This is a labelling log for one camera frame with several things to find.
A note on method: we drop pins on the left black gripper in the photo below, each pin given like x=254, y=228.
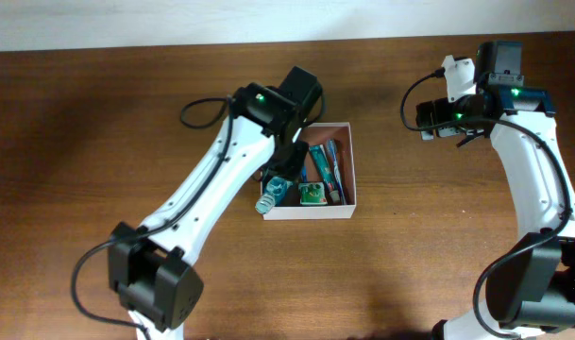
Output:
x=294, y=168

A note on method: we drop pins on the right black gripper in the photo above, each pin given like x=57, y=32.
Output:
x=441, y=108

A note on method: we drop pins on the teal toothpaste tube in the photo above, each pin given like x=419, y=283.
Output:
x=323, y=168

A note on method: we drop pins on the blue white toothbrush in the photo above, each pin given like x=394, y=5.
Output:
x=333, y=151

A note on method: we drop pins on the blue disposable razor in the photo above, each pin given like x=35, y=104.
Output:
x=303, y=175

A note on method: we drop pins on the teal mouthwash bottle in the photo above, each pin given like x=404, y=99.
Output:
x=273, y=193

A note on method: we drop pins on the green white soap packet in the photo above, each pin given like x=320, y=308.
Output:
x=312, y=194

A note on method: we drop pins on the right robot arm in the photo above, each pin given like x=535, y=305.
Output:
x=530, y=290

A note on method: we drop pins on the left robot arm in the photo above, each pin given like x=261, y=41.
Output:
x=151, y=267

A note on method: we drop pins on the white box pink interior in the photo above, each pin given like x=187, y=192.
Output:
x=318, y=134

